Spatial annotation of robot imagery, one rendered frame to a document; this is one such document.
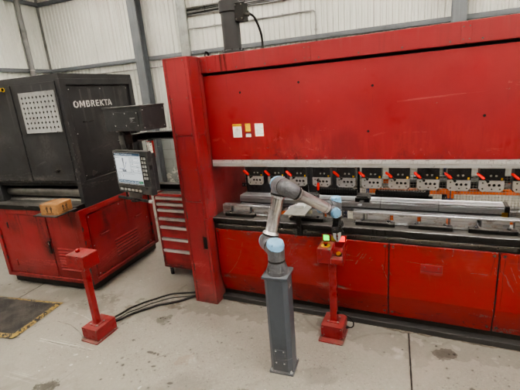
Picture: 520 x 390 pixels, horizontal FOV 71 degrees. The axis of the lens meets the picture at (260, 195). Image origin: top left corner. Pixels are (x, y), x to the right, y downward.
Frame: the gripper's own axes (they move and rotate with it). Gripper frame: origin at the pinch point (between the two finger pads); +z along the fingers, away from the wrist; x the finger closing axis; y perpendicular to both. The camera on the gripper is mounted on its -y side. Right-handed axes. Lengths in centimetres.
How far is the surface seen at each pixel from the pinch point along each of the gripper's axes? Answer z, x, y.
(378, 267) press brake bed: 30.1, -27.4, 17.5
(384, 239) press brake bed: 5.9, -31.8, 19.7
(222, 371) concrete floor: 78, 73, -74
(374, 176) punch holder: -40, -23, 34
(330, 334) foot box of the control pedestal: 79, 6, -14
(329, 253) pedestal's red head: 8.2, 5.3, -5.8
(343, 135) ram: -72, 0, 37
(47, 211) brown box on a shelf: -22, 271, -34
